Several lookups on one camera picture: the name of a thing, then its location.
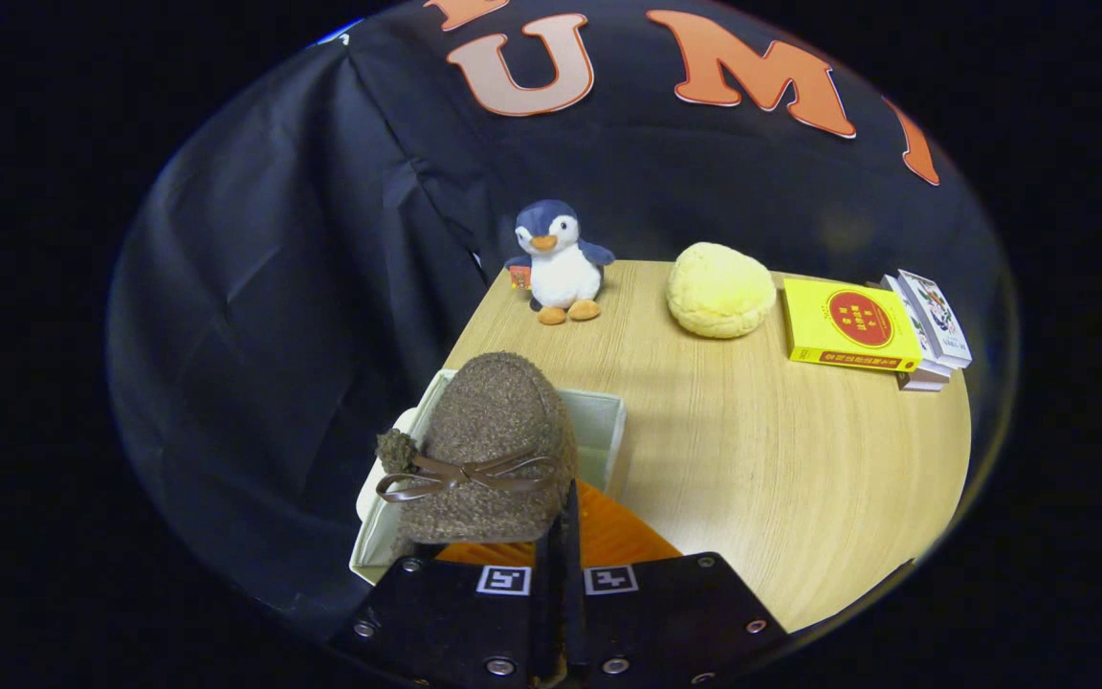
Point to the penguin plush toy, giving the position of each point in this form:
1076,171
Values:
565,273

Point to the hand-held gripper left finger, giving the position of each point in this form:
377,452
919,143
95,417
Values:
547,603

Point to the yellow bun-shaped plush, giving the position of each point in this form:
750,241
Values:
718,292

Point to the black backdrop cloth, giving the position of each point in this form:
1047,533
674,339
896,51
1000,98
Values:
274,287

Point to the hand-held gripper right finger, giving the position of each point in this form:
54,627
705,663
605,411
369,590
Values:
574,574

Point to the yellow book with red circle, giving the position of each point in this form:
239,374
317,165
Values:
848,321

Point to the brown fuzzy shoe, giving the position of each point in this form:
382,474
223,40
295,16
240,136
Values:
494,411

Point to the beige fabric storage box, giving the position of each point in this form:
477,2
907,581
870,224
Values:
599,421

